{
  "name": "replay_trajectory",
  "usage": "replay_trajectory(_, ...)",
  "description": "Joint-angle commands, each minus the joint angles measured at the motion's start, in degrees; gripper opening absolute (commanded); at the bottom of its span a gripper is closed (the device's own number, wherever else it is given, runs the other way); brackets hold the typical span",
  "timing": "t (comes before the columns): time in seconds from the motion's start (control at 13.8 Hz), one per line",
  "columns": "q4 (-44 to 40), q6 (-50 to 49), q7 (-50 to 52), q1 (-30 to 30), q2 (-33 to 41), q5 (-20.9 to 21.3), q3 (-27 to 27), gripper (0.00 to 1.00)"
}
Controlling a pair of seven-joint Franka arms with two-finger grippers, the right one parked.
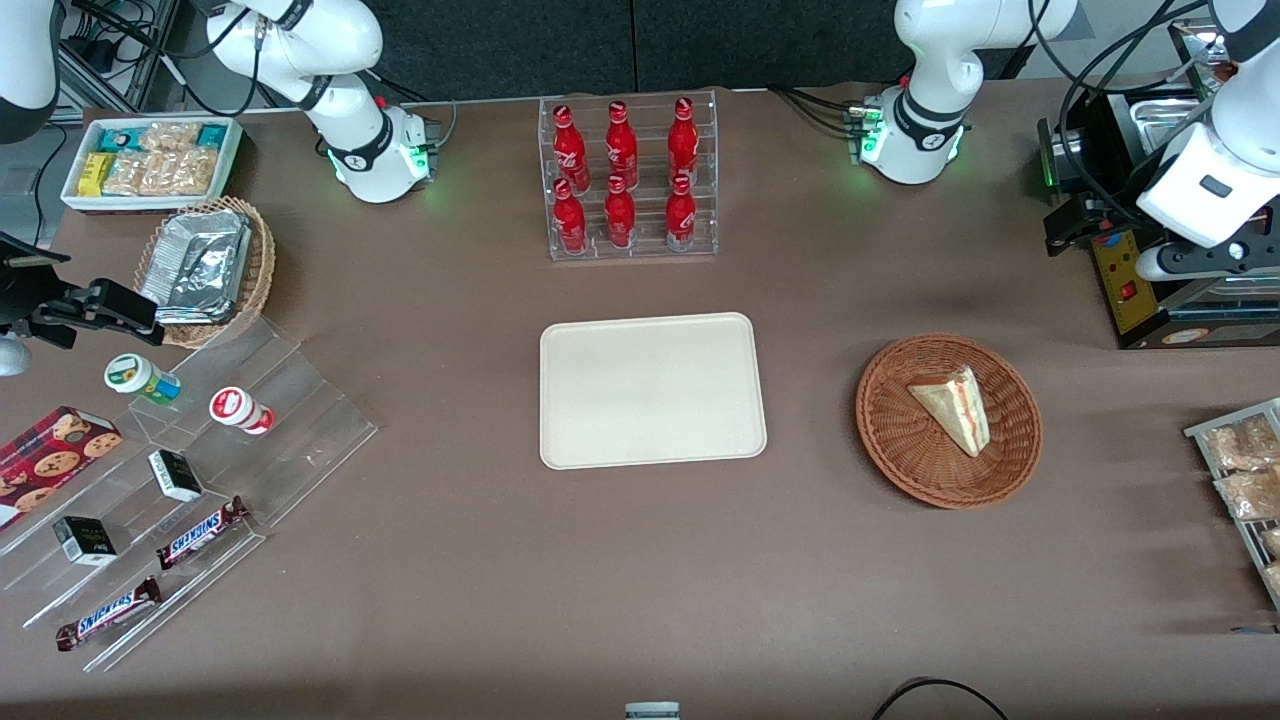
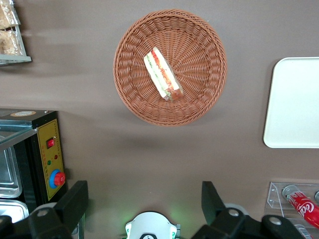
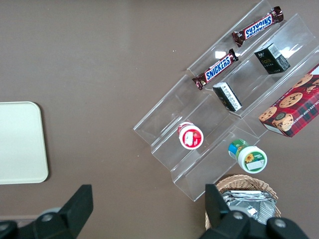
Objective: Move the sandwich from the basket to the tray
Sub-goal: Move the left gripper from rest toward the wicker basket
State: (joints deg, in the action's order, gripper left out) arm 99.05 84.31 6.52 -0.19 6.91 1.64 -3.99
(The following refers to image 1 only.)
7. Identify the tray of packaged snacks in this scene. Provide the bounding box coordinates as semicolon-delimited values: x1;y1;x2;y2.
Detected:
1184;398;1280;611

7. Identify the brown round wicker basket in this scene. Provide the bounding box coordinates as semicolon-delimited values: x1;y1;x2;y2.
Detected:
856;333;1043;510

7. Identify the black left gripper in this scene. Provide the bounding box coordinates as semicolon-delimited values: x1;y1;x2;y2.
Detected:
1045;193;1139;257

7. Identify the clear acrylic bottle rack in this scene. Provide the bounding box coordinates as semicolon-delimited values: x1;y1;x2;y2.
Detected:
538;90;719;263

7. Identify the clear bag of crackers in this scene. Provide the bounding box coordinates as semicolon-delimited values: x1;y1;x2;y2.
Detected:
140;122;201;153
103;150;161;196
150;148;218;196

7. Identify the white rectangular snack bin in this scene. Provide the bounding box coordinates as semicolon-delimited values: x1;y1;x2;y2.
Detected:
60;117;244;214

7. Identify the black food warmer machine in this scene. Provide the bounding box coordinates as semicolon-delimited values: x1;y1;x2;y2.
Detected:
1037;20;1280;349

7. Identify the triangular sandwich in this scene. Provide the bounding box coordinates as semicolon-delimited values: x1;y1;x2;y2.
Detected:
908;366;991;458

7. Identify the red cola bottle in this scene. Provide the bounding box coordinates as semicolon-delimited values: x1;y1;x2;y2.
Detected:
665;173;697;251
668;97;699;186
606;100;639;191
605;175;637;249
553;178;588;254
553;104;591;193

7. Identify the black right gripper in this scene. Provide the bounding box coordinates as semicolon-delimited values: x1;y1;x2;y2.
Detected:
0;232;163;347

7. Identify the metal equipment frame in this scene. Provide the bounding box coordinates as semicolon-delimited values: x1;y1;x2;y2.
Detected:
55;0;183;113

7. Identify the steel warmer pan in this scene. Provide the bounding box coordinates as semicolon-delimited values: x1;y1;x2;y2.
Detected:
1130;97;1219;153

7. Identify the clear bag of nuts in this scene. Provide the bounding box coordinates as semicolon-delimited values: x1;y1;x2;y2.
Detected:
1203;415;1280;473
1213;468;1280;523

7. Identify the beige plastic tray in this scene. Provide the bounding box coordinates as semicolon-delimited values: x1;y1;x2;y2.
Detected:
540;313;768;470

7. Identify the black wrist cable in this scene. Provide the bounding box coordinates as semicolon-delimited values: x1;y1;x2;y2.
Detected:
1028;0;1216;216

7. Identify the black cable loop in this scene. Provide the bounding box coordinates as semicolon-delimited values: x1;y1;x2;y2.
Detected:
870;678;1011;720

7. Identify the green lidded yogurt cup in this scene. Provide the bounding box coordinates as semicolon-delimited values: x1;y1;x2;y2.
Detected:
105;354;182;405

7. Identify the Snickers chocolate bar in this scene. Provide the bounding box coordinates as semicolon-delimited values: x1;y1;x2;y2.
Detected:
55;577;162;652
156;497;250;570

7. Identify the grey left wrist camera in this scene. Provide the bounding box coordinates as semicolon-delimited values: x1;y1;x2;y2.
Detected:
1135;238;1280;283

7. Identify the stack of foil trays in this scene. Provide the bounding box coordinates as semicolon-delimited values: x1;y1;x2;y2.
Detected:
140;210;251;326

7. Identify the small black carton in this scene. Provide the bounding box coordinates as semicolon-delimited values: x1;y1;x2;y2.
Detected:
148;450;204;502
52;516;118;566

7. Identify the tan wicker basket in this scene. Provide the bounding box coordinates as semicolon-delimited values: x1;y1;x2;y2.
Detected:
133;196;276;349

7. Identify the clear acrylic stepped display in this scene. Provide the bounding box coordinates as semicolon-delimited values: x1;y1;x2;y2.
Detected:
0;315;379;673

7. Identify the red lidded yogurt cup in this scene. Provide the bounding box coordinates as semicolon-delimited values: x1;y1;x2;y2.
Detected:
209;387;275;435

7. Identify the red cookie box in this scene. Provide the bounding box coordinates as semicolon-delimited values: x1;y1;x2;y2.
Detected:
0;405;123;531

